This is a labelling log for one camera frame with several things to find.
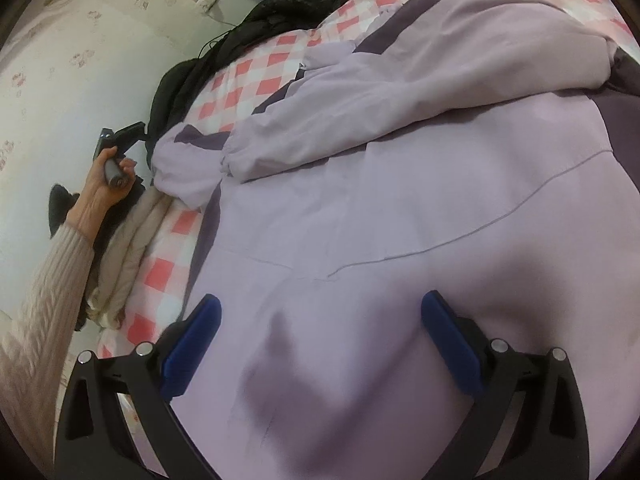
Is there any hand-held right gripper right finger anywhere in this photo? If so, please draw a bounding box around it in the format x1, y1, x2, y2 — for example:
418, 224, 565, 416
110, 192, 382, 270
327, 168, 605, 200
420, 289, 591, 480

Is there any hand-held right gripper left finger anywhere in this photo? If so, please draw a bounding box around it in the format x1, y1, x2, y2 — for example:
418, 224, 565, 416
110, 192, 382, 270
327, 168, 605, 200
52, 294, 223, 480

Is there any lilac and purple jacket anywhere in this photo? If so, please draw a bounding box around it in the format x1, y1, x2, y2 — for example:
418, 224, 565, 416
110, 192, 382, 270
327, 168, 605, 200
150, 0, 640, 480

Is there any person's left forearm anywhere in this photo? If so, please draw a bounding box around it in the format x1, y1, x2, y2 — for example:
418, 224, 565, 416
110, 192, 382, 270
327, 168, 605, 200
0, 220, 96, 466

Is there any person's left hand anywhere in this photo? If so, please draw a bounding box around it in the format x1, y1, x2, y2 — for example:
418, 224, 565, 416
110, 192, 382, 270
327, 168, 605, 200
65, 145, 138, 241

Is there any dark cloth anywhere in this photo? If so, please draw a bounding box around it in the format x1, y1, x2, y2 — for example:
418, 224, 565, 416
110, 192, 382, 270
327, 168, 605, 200
46, 183, 83, 238

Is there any beige folded cloth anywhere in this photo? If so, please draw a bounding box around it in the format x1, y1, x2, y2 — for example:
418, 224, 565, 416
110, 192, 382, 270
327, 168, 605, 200
87, 191, 173, 331

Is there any pink checkered bed sheet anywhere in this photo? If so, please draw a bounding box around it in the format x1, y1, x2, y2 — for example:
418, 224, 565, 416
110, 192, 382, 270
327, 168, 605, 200
87, 0, 633, 376

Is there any black padded jacket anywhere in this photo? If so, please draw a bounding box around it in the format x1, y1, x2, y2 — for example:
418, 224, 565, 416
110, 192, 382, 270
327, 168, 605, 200
146, 0, 354, 147

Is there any black cable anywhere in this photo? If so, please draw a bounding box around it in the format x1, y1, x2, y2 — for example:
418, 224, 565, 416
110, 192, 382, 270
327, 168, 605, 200
197, 5, 251, 61

